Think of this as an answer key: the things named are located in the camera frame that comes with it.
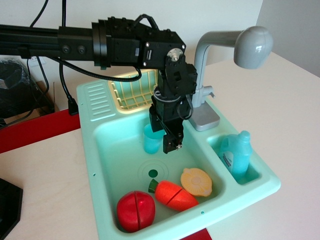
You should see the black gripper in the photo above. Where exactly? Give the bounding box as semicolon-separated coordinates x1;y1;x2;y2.
149;93;193;153

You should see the blue plastic toy cup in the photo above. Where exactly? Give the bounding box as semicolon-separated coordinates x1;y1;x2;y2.
143;124;164;154

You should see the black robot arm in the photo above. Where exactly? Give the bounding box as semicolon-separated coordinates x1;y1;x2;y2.
0;14;198;153

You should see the yellow plastic drying rack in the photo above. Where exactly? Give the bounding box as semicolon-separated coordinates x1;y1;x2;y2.
108;69;158;114

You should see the mint green toy sink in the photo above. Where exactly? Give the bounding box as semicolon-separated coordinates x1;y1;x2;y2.
76;80;281;240

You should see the yellow toy lemon half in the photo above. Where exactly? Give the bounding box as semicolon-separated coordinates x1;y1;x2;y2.
180;168;213;197

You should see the orange toy carrot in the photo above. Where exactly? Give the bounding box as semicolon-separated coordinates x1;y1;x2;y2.
148;179;199;212

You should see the blue toy detergent bottle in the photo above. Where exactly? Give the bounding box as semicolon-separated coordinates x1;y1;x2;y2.
218;130;253;181

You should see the red toy tomato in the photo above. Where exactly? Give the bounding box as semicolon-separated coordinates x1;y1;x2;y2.
116;190;156;233

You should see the grey toy faucet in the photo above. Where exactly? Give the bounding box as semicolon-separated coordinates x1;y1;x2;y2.
189;26;274;132

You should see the red table edge strip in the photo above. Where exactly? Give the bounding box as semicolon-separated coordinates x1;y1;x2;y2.
0;109;81;153

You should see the black bag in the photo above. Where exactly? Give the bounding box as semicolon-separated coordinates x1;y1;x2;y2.
0;59;55;129

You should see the black cable with connector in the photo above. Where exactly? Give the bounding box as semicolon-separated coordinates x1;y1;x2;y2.
53;0;143;116

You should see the black power plug cable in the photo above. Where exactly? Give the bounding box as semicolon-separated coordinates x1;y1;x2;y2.
26;0;55;113

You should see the white wall outlet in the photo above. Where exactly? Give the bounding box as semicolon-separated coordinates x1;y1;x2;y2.
28;56;46;67

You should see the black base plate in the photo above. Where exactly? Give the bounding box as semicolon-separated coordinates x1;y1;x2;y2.
0;178;23;240

